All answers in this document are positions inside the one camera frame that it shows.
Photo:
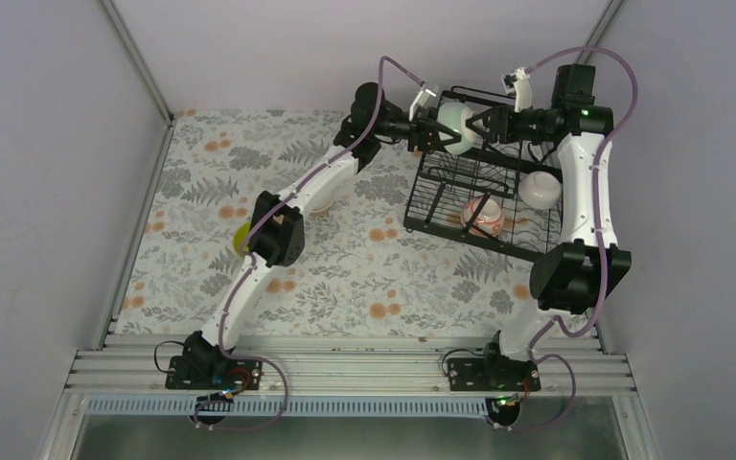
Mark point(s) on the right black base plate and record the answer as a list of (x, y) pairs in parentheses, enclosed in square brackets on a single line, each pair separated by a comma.
[(472, 372)]

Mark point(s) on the beige patterned bowl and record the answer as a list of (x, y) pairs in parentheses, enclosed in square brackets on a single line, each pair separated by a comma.
[(321, 199)]

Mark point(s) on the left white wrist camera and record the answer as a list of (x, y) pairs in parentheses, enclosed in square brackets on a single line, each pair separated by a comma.
[(425, 96)]

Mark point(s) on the pale green bowl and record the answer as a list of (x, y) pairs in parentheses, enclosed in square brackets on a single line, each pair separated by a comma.
[(454, 116)]

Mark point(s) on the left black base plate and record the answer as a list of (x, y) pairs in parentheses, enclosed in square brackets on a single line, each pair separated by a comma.
[(226, 375)]

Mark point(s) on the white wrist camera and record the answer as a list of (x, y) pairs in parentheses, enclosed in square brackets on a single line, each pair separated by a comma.
[(518, 84), (425, 96)]

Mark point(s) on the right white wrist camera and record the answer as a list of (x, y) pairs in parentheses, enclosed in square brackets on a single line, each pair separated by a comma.
[(518, 84)]

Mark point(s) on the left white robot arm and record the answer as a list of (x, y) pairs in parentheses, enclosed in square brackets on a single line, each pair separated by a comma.
[(276, 238)]

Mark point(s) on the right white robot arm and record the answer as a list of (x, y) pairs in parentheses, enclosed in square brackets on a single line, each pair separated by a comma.
[(572, 281)]

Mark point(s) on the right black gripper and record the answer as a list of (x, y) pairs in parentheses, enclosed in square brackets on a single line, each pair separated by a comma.
[(495, 129)]

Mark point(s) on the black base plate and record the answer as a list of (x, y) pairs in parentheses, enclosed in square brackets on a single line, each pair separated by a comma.
[(472, 372), (226, 375)]

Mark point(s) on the yellow-green bowl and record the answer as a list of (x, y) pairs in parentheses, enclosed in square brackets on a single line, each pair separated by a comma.
[(238, 239)]

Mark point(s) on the aluminium mounting rail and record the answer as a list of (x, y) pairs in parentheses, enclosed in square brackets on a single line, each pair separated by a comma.
[(314, 376)]

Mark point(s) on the floral table mat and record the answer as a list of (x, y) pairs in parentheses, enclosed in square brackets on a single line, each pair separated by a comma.
[(361, 273)]

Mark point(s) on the red white patterned bowl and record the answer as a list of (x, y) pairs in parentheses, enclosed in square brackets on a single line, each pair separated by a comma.
[(483, 216)]

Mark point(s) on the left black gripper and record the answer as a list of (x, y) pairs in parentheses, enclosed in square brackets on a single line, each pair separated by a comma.
[(422, 131)]

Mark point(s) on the black wire dish rack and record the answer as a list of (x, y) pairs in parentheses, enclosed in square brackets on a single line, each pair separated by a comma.
[(445, 184)]

